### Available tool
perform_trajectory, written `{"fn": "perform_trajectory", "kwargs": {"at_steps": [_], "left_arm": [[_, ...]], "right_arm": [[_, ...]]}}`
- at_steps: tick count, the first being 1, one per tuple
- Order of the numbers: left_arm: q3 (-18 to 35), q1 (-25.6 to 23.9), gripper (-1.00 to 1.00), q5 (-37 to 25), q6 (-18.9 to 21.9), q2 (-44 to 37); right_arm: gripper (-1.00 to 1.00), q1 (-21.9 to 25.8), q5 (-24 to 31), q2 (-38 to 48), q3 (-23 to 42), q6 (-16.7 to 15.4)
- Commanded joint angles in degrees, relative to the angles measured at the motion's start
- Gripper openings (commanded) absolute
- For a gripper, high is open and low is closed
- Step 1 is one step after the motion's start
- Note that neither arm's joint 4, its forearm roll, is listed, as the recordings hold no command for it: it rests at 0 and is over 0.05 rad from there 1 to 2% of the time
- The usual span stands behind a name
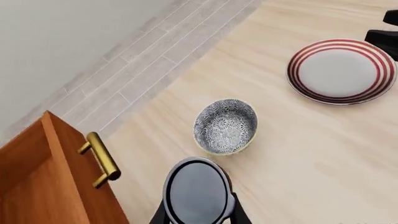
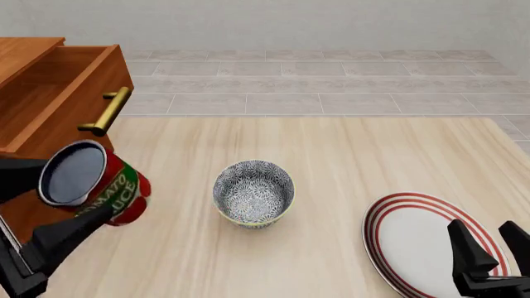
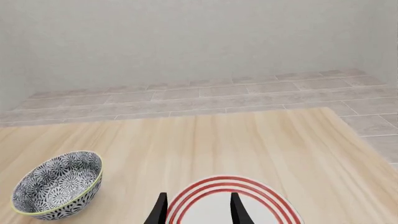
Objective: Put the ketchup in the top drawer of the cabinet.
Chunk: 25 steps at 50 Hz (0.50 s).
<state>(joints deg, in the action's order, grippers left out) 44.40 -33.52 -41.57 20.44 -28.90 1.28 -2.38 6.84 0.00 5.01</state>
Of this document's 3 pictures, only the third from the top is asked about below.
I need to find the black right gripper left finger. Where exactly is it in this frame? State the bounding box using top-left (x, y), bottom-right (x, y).
top-left (143, 192), bottom-right (169, 224)

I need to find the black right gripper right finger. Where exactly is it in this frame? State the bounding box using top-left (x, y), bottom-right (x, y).
top-left (230, 192), bottom-right (256, 224)

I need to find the white plate with red rings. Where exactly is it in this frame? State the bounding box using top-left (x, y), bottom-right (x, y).
top-left (165, 175), bottom-right (302, 224)

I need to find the black and white patterned bowl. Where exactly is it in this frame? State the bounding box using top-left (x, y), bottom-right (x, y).
top-left (11, 150), bottom-right (104, 221)

